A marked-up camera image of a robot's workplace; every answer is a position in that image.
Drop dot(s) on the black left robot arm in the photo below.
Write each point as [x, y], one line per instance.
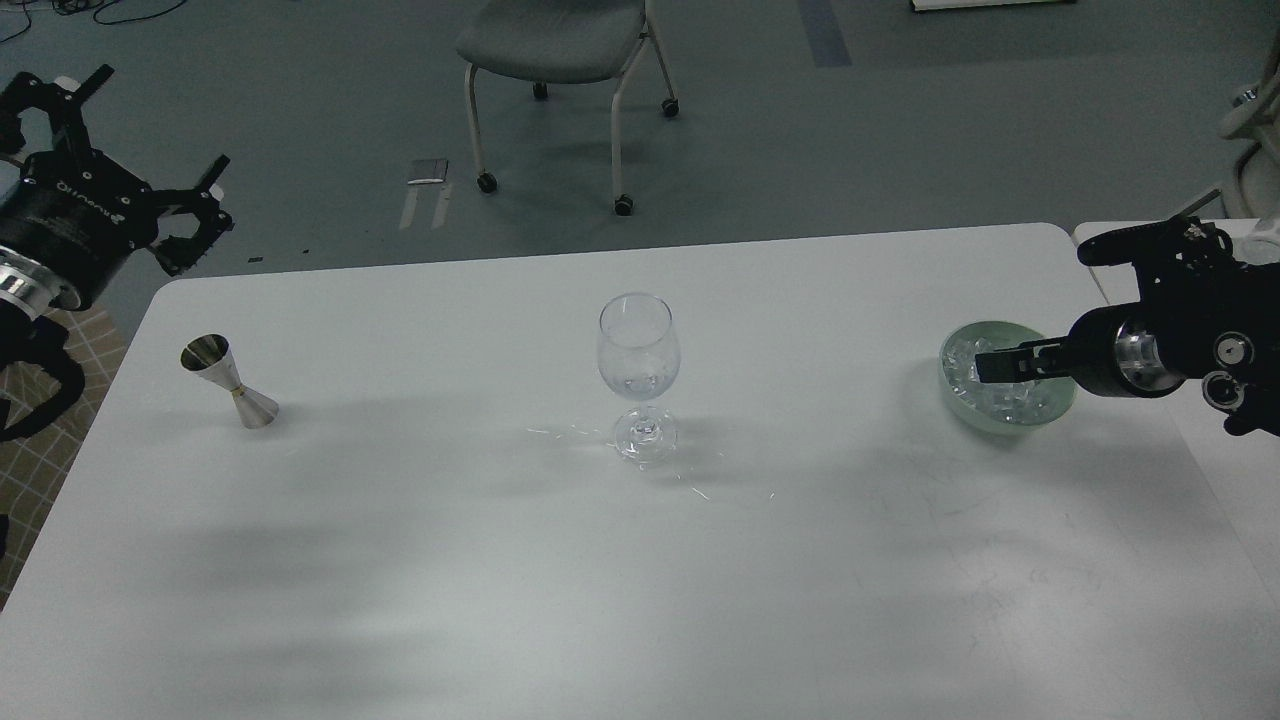
[189, 222]

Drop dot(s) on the metal floor plate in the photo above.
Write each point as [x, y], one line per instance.
[428, 171]

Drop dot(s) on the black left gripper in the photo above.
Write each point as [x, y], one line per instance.
[65, 225]

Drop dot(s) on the steel double jigger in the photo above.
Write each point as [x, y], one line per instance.
[210, 358]

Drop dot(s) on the green bowl of ice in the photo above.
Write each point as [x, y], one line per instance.
[1003, 409]

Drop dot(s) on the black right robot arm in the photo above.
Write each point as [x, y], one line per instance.
[1207, 312]

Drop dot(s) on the grey office chair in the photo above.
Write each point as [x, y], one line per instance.
[546, 43]

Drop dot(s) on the tan checkered cushion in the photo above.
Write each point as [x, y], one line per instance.
[34, 469]

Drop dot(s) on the beige chair at right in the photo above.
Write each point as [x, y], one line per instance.
[1251, 187]

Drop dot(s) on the clear wine glass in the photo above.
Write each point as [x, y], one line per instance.
[638, 357]

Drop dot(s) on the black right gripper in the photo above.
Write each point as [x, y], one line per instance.
[1115, 351]

